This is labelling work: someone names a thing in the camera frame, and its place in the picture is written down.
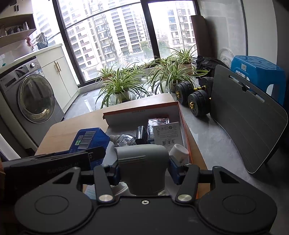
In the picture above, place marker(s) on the orange cardboard box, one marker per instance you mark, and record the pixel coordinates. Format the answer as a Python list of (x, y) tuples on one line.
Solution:
[(126, 117)]

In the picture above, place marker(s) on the clear round plastic cover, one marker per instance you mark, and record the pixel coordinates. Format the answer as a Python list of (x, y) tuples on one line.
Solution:
[(225, 56)]

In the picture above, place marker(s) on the wall shelf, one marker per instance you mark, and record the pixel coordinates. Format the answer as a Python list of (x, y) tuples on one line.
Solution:
[(15, 37)]

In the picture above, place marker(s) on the grey-blue bag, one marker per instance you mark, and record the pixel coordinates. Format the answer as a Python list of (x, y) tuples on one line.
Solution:
[(43, 40)]

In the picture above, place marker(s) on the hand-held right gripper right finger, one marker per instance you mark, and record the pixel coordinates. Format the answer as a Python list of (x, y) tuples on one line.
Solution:
[(175, 171)]

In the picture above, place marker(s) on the spider plant in terracotta pot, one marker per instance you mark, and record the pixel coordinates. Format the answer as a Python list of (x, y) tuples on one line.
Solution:
[(186, 65), (105, 76)]

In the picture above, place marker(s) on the dark small bottle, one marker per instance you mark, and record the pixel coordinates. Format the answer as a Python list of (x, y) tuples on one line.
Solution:
[(141, 135)]

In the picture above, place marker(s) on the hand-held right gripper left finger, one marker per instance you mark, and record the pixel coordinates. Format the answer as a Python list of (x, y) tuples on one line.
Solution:
[(115, 174)]

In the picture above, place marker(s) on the grey plug-in vaporiser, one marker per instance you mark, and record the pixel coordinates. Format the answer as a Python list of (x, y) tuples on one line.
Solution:
[(142, 167)]

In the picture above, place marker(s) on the black framed window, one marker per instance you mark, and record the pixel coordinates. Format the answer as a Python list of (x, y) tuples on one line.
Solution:
[(124, 34)]

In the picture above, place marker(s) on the row of small ornaments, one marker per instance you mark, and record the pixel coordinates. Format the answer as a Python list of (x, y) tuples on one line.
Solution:
[(22, 27)]

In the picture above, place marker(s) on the grey washing machine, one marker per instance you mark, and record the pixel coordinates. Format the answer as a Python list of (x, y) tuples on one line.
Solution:
[(36, 99)]

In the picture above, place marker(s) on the clear glass refill bottle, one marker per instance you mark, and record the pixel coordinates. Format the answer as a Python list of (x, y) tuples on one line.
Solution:
[(125, 140)]

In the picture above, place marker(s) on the blue plastic box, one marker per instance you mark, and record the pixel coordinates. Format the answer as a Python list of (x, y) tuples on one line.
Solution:
[(90, 137)]

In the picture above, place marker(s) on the pink cloth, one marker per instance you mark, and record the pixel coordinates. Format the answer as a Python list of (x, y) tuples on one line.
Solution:
[(29, 41)]

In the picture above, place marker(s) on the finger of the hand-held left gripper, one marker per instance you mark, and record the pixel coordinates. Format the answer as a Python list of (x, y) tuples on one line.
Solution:
[(97, 153)]

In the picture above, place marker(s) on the white cabinet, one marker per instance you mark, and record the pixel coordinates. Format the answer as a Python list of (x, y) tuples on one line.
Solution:
[(63, 83)]

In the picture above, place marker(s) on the white pill bottle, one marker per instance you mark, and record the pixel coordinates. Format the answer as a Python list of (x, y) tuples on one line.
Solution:
[(179, 151)]

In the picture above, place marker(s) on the white barcode box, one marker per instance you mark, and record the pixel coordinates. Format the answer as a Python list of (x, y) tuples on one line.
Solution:
[(167, 133)]

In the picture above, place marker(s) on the blue plastic stool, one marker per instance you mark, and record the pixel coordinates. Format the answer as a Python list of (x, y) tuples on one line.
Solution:
[(255, 65)]

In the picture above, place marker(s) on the colourful card box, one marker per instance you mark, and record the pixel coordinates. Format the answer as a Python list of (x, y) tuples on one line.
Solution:
[(150, 131)]

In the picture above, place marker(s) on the brown rolled mat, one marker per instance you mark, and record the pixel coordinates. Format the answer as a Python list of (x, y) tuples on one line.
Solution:
[(202, 36)]

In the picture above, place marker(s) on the black bag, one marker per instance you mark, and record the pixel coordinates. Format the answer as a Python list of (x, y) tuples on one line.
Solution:
[(207, 64)]

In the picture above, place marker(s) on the black dumbbell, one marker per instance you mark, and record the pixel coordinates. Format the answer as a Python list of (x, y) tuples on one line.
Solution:
[(199, 104), (182, 90)]

